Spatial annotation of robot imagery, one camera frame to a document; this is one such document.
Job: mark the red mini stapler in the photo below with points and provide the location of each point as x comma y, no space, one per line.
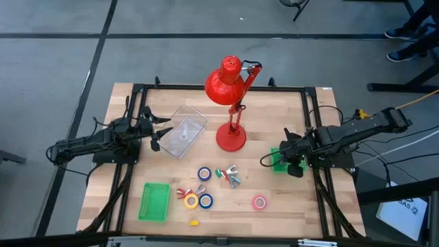
180,193
224,175

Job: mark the black metal table frame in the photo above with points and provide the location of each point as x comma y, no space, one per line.
171,86

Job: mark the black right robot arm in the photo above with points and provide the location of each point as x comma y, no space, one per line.
360,130

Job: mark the black crossbar with silver brackets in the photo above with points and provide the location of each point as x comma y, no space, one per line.
68,239

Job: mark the red desk lamp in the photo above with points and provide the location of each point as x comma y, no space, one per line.
224,85

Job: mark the grey furniture foot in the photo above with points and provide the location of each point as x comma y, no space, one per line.
12,157

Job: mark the person's shoe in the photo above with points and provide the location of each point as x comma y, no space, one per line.
398,33
399,56

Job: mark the black metal beam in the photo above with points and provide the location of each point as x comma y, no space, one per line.
394,193

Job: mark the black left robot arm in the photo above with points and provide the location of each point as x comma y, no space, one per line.
85,142

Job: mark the pink tape roll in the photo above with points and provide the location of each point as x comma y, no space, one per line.
254,202

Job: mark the white printed box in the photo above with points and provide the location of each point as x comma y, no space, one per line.
401,214

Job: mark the green plastic basket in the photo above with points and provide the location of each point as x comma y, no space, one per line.
274,165
154,202

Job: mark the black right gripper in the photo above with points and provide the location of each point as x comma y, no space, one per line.
293,149

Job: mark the pink staple remover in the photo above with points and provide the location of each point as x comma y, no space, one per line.
200,188

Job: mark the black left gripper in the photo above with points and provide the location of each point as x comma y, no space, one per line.
145,125

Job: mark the yellow tape roll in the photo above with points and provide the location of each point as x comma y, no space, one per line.
185,201

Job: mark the clear plastic container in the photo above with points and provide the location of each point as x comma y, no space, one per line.
193,118

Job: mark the blue tape roll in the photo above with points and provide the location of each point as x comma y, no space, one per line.
199,174
200,201

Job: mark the person's leg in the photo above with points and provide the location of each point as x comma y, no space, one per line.
420,13
425,43

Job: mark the green mini stapler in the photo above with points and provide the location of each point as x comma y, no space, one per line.
217,173

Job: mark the black desk leg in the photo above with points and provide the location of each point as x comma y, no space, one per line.
401,87

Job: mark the yellow mini stapler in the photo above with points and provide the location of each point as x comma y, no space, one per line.
194,223

